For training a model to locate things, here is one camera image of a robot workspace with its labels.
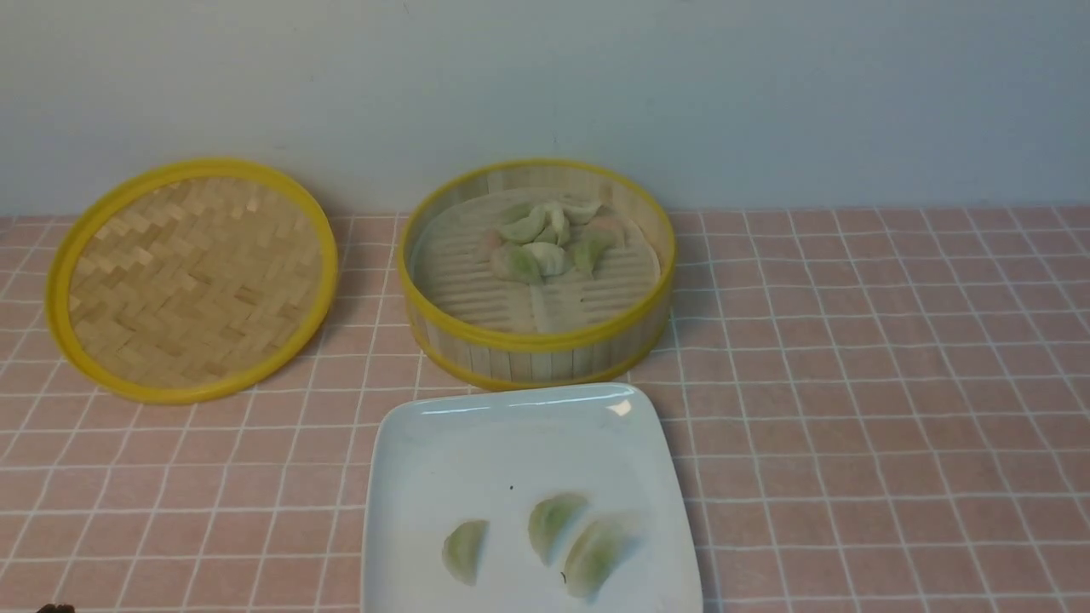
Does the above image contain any white square plate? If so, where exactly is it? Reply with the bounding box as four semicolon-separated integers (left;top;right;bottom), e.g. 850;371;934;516
361;383;704;612

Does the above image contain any yellow rimmed bamboo steamer basket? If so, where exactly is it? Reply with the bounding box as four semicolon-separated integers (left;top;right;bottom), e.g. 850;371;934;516
397;158;677;389

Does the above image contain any white dumpling centre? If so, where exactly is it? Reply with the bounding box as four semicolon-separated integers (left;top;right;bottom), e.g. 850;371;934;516
522;242;571;277

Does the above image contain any white dumpling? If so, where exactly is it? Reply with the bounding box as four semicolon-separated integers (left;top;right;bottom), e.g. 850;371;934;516
542;201;570;247
522;242;571;277

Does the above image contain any green dumpling left pinkish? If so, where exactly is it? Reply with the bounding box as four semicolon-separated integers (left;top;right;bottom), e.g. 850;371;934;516
488;243;542;286

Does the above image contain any white dumpling top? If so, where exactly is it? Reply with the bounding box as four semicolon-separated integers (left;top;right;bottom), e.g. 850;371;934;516
542;201;570;247

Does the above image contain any yellow rimmed bamboo steamer lid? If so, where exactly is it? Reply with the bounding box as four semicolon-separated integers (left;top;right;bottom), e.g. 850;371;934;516
43;158;339;404

